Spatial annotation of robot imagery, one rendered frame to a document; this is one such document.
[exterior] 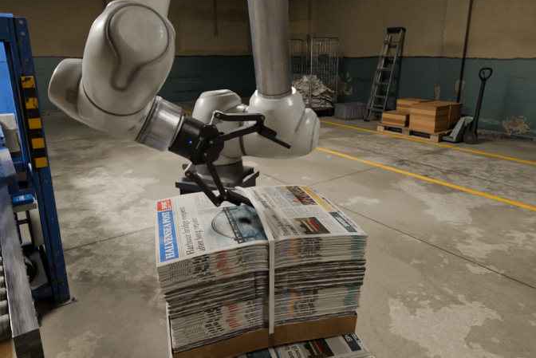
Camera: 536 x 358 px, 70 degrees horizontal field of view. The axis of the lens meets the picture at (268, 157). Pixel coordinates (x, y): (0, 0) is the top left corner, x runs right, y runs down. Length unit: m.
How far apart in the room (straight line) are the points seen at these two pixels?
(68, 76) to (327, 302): 0.61
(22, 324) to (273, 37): 0.88
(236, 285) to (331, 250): 0.18
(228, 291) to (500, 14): 7.06
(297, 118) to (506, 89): 6.44
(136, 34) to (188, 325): 0.49
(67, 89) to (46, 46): 9.09
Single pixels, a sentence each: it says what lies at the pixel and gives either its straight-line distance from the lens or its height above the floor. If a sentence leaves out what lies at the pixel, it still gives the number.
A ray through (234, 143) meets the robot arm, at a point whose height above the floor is 1.13.
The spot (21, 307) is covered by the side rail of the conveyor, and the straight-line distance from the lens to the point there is 1.14.
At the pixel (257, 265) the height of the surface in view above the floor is 1.02.
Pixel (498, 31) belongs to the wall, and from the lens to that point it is 7.45.
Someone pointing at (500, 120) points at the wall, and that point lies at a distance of 7.43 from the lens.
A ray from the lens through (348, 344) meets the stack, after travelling 0.85.
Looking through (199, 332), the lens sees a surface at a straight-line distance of 0.76.
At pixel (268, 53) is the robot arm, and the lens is 1.01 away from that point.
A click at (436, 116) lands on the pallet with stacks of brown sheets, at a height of 0.41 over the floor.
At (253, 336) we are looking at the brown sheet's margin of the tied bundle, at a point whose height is 0.88.
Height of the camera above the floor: 1.39
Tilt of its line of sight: 15 degrees down
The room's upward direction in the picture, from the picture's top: straight up
